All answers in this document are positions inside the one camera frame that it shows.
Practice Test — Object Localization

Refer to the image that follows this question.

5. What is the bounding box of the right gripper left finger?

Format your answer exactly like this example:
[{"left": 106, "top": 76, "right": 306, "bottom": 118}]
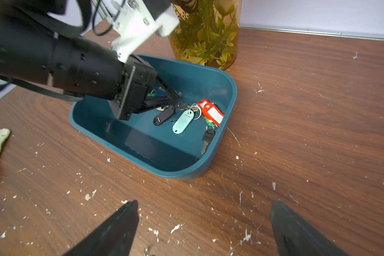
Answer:
[{"left": 65, "top": 200, "right": 139, "bottom": 256}]

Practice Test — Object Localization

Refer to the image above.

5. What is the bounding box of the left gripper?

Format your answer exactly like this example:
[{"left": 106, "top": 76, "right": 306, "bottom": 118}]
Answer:
[{"left": 108, "top": 54, "right": 179, "bottom": 121}]

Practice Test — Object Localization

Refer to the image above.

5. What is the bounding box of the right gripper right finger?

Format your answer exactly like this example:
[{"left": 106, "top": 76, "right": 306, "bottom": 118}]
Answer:
[{"left": 269, "top": 201, "right": 347, "bottom": 256}]

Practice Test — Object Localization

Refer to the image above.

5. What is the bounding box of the black tag key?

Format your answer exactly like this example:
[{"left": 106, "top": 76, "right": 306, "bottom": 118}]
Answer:
[{"left": 153, "top": 106, "right": 176, "bottom": 126}]

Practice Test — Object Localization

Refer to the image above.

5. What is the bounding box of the mint tag key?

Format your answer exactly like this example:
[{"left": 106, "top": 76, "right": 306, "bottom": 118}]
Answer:
[{"left": 172, "top": 104, "right": 202, "bottom": 134}]

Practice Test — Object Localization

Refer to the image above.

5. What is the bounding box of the teal storage box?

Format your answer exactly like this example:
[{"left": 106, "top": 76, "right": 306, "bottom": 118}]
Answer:
[{"left": 69, "top": 54, "right": 237, "bottom": 180}]

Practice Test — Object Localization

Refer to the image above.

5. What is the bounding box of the red tag key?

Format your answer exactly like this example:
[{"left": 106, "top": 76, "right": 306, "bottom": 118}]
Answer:
[{"left": 197, "top": 99, "right": 224, "bottom": 127}]

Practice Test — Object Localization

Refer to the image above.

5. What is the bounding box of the black head key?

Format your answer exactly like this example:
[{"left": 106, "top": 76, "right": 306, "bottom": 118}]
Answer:
[{"left": 201, "top": 128, "right": 216, "bottom": 154}]

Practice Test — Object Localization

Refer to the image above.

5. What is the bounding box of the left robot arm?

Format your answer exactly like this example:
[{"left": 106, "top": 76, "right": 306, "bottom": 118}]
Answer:
[{"left": 0, "top": 1, "right": 179, "bottom": 121}]

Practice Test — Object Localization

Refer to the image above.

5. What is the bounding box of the vase with artificial plant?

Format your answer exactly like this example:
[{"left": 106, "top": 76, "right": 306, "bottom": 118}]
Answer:
[{"left": 169, "top": 0, "right": 242, "bottom": 70}]

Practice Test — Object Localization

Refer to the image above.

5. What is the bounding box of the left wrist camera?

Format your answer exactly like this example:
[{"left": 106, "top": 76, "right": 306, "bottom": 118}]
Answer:
[{"left": 107, "top": 0, "right": 179, "bottom": 63}]

